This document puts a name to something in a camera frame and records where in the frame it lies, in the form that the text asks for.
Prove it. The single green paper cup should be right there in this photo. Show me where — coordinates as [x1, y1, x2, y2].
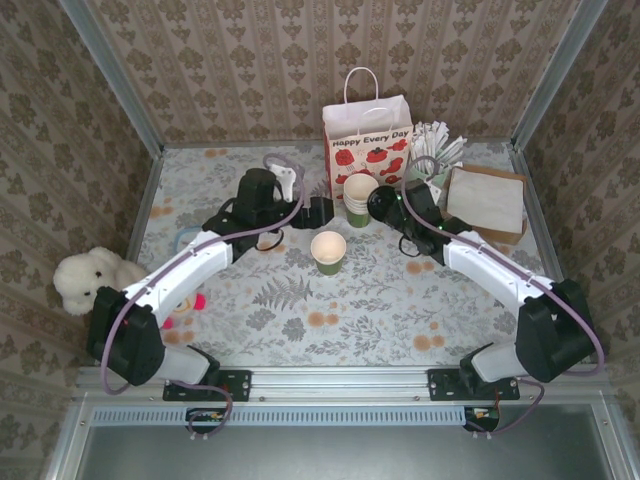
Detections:
[309, 230, 348, 277]

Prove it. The stack of green paper cups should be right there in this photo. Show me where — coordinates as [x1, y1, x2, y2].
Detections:
[342, 173, 380, 229]

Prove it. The white red printed paper bag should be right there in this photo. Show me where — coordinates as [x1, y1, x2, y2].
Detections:
[321, 65, 414, 201]

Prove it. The mint green holder cup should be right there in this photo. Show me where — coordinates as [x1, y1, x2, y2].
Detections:
[408, 160, 450, 194]

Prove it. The white napkin stack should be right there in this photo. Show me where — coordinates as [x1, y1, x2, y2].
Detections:
[445, 167, 525, 236]

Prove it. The paper-wrapped straw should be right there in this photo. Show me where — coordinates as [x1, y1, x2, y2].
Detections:
[439, 136, 469, 166]
[433, 119, 450, 161]
[422, 121, 441, 166]
[411, 124, 430, 169]

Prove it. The blue rimmed small bowl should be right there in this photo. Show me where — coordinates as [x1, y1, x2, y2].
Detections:
[174, 224, 202, 254]

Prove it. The brown napkin tray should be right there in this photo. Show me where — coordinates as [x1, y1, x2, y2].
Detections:
[442, 163, 530, 246]

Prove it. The snowman plush with orange glasses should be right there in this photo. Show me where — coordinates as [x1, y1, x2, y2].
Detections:
[159, 292, 207, 331]

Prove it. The white teddy bear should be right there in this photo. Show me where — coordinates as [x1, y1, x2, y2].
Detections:
[53, 246, 149, 316]

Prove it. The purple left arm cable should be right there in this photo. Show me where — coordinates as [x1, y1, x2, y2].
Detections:
[101, 153, 307, 396]

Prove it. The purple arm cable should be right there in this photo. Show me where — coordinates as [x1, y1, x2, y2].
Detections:
[401, 155, 606, 376]
[101, 153, 307, 396]

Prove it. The aluminium table edge rail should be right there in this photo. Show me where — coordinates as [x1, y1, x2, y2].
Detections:
[162, 138, 516, 150]

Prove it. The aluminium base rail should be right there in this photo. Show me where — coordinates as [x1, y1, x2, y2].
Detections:
[74, 367, 609, 401]

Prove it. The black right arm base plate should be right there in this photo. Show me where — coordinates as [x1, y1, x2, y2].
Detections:
[427, 368, 521, 403]

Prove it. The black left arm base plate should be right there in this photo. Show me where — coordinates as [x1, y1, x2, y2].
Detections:
[163, 368, 252, 403]

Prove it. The aluminium frame post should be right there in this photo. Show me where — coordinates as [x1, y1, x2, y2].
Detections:
[512, 0, 609, 151]
[59, 0, 166, 156]

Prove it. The white slotted cable duct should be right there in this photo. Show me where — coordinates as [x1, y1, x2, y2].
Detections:
[92, 405, 469, 427]

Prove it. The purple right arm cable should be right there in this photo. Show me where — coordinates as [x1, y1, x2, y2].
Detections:
[401, 155, 606, 376]

